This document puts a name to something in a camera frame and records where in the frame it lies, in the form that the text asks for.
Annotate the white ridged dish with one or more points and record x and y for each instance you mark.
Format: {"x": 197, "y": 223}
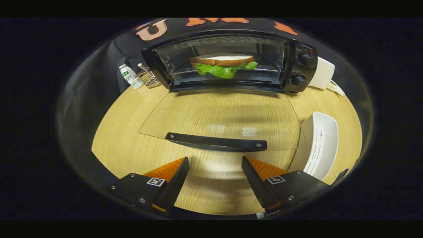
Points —
{"x": 322, "y": 142}

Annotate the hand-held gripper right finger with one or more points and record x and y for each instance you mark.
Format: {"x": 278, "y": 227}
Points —
{"x": 257, "y": 185}

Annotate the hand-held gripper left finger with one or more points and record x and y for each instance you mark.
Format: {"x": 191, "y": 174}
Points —
{"x": 173, "y": 185}

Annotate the white bottle with green label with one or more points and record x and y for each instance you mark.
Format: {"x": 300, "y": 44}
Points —
{"x": 131, "y": 77}

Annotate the sandwich with green lettuce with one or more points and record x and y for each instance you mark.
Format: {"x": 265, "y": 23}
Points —
{"x": 221, "y": 61}

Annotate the black toaster oven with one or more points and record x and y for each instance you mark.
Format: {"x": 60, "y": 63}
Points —
{"x": 300, "y": 66}

